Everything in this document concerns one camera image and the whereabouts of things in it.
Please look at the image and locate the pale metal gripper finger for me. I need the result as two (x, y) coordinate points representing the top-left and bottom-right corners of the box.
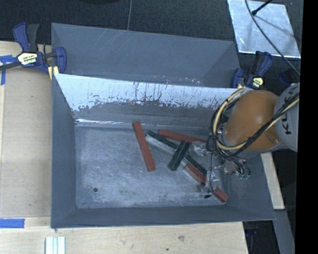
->
(189, 142), (210, 157)
(198, 170), (222, 193)

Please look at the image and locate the red-brown flat block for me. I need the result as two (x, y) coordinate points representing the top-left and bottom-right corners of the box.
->
(157, 129), (208, 145)
(183, 162), (231, 204)
(130, 120), (158, 173)

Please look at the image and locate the short dark green flat block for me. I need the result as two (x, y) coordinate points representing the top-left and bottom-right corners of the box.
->
(168, 140), (190, 172)

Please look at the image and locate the long dark green flat block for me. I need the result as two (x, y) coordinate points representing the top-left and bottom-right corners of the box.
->
(143, 130), (209, 176)

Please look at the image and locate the grey metal bin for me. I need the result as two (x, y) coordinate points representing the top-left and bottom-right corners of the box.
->
(44, 22), (283, 237)

